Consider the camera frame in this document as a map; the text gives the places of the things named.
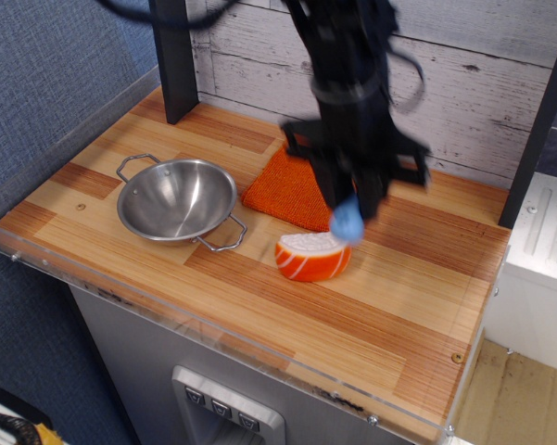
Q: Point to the black vertical post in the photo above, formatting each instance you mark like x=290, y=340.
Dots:
x=176, y=72
x=533, y=149

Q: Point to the black left vertical post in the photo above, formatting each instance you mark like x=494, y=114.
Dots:
x=176, y=72

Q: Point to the orange knitted cloth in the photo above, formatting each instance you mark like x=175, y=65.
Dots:
x=286, y=189

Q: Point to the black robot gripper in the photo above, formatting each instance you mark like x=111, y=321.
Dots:
x=357, y=144

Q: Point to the grey toy fridge cabinet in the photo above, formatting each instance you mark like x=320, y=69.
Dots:
x=140, y=355

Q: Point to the silver dispenser button panel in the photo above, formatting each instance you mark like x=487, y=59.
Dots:
x=216, y=414

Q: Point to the stainless steel two-handled bowl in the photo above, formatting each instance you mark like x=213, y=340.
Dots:
x=176, y=200

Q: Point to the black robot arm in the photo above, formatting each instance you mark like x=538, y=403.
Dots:
x=348, y=45

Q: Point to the clear acrylic table guard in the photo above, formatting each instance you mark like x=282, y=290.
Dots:
x=388, y=341

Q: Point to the black yellow object bottom left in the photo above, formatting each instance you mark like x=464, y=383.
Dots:
x=16, y=430

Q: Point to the toy salmon sushi piece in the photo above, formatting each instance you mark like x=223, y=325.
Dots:
x=311, y=257

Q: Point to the black right vertical post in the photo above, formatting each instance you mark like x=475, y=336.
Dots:
x=533, y=149

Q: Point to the blue grey toy scoop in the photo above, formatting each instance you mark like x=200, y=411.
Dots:
x=346, y=222

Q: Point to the white plastic toy sink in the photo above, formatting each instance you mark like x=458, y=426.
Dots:
x=522, y=313

